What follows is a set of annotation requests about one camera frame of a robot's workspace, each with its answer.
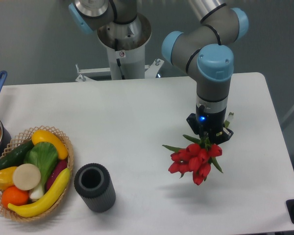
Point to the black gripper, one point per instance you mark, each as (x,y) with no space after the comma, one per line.
(209,124)

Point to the red tulip bouquet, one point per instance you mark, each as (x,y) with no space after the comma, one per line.
(200,155)

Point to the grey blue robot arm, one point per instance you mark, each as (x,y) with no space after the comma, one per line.
(204,55)

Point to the dark grey ribbed vase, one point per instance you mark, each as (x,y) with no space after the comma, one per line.
(94,185)

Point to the purple sweet potato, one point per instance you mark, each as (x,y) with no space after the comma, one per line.
(61,165)

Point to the green bok choy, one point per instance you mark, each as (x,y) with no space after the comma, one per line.
(43,155)

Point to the yellow squash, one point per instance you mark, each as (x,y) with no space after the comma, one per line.
(47,136)

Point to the yellow banana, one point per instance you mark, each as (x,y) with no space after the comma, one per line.
(47,200)

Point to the woven wicker basket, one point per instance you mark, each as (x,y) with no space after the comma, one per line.
(22,138)

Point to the beige round disc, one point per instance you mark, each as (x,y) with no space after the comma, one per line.
(26,177)

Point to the green cucumber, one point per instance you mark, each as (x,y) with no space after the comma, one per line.
(16,156)

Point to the orange fruit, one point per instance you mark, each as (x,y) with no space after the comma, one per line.
(14,196)

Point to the yellow bell pepper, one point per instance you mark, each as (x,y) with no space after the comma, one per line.
(6,177)

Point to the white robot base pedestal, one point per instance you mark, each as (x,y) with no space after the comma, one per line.
(125,45)

